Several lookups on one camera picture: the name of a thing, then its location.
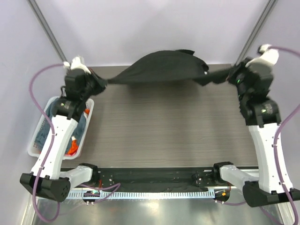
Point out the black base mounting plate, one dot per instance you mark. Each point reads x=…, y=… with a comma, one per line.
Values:
x=159, y=180

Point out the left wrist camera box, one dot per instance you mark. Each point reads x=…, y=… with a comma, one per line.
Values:
x=76, y=72

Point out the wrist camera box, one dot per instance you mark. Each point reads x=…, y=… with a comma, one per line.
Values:
x=76, y=72
x=262, y=63

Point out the grey-blue t-shirt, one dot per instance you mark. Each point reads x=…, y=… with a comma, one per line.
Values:
x=45, y=128

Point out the black t-shirt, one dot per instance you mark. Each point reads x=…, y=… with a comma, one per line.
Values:
x=167, y=66

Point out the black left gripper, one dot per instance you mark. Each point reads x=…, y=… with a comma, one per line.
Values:
x=89, y=76

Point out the white plastic laundry basket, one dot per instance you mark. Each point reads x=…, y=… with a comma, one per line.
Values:
x=33, y=150

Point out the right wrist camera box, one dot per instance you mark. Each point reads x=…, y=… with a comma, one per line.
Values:
x=262, y=63

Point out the aluminium frame post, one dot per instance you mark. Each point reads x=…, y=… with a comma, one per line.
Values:
x=46, y=28
x=257, y=28

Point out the slotted white cable duct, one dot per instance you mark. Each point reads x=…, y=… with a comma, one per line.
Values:
x=94, y=195

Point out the right aluminium frame post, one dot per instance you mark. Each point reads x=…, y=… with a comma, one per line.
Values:
x=257, y=28

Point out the orange garment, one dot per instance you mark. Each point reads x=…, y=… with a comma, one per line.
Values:
x=73, y=147

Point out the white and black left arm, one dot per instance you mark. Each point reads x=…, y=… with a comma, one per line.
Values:
x=46, y=179

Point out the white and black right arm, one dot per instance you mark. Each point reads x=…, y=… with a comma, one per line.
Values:
x=262, y=117

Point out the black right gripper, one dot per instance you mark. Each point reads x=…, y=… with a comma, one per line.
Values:
x=241, y=66

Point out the left aluminium frame post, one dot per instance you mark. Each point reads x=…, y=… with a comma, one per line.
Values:
x=46, y=28

